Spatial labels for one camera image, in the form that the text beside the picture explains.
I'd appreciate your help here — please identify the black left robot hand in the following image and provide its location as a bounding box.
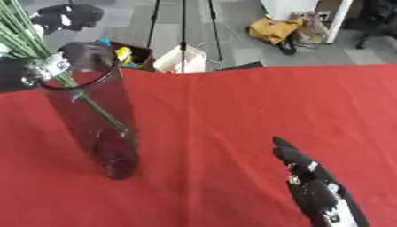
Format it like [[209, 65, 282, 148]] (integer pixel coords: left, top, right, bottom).
[[0, 52, 74, 93]]

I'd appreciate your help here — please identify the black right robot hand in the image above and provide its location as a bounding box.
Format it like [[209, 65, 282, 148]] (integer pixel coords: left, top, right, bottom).
[[271, 136, 372, 227]]

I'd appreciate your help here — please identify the bunch of green flower stems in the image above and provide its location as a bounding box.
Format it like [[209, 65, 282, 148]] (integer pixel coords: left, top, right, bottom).
[[0, 0, 130, 135]]

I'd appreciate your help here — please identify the tall clear glass vase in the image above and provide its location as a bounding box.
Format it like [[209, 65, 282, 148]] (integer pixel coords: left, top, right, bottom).
[[37, 41, 142, 181]]

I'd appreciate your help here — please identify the yellow packet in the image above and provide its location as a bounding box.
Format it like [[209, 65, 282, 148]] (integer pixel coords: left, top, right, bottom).
[[114, 46, 134, 65]]

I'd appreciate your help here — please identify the brown open box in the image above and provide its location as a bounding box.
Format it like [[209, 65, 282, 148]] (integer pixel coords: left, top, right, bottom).
[[105, 41, 157, 72]]

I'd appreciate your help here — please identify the white bag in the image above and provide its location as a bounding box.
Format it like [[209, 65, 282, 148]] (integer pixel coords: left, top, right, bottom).
[[152, 44, 208, 74]]

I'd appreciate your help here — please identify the clear plastic bag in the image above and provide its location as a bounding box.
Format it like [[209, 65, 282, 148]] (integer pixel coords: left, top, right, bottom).
[[288, 11, 331, 46]]

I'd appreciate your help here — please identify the yellow bag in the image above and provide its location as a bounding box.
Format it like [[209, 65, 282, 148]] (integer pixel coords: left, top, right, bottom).
[[246, 16, 307, 45]]

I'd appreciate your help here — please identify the black tripod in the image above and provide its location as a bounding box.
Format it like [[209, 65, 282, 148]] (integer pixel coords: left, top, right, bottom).
[[144, 0, 225, 74]]

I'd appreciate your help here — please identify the black chair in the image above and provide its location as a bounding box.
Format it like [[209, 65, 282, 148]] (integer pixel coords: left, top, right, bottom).
[[342, 0, 397, 51]]

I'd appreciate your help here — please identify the white cabinet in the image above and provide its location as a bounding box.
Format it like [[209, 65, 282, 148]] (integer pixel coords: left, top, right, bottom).
[[259, 0, 357, 44]]

